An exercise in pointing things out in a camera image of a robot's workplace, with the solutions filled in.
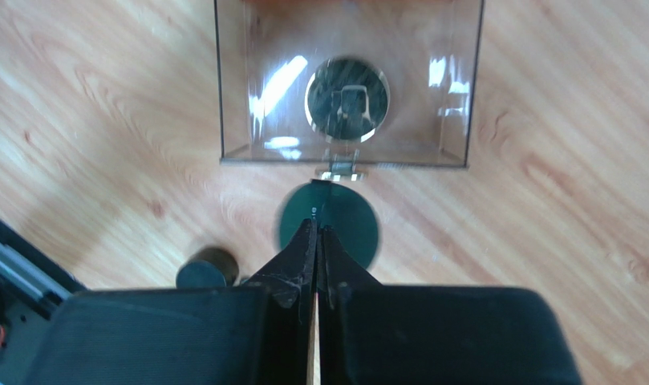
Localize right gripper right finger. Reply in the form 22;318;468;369
318;227;582;384

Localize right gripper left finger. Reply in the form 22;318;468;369
23;220;318;384

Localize dark green round compact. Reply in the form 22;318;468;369
277;180;380;269

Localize gold round jar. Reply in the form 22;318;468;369
304;55;391;144

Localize clear bottom drawer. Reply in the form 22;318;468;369
214;1;485;181

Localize black round compact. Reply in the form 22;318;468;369
175;246;239;289

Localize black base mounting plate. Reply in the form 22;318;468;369
0;219;85;384

